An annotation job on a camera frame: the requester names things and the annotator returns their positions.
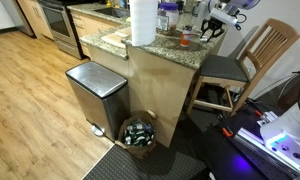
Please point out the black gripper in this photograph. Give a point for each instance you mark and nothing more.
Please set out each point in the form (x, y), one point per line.
(214, 22)

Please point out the clear plastic cup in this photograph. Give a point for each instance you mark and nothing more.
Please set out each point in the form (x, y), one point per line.
(200, 16)

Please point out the orange label pill bottle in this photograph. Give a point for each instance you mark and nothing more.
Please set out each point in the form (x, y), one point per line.
(185, 37)

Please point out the wooden chair with grey seat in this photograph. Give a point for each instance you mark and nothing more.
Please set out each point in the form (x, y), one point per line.
(223, 68)

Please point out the plastic jar with purple lid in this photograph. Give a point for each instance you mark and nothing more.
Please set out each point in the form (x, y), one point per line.
(168, 18)

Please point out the white paper towel roll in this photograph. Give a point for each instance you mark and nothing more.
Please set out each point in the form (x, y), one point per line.
(143, 23)

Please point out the light wood counter cabinet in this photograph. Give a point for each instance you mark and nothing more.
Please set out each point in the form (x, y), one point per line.
(156, 93)

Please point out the light wooden cutting board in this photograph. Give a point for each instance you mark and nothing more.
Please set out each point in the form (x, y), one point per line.
(116, 38)

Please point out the kitchen sink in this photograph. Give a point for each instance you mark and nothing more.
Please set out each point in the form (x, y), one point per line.
(113, 12)

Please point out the orange clamp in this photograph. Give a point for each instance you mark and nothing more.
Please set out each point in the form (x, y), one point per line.
(227, 132)

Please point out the metal robot mounting plate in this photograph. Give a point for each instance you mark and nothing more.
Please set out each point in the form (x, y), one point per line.
(253, 140)

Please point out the brown paper bag of recyclables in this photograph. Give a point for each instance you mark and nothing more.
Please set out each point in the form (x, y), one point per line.
(138, 135)

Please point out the stainless steel trash can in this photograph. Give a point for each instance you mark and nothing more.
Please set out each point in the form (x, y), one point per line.
(96, 90)

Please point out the dark dotted floor mat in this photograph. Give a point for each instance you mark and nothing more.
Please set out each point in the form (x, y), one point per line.
(163, 163)

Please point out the stainless steel oven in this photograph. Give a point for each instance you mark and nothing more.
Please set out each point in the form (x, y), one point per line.
(60, 23)

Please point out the stainless steel refrigerator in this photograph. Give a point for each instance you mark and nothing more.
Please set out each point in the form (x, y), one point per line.
(18, 16)

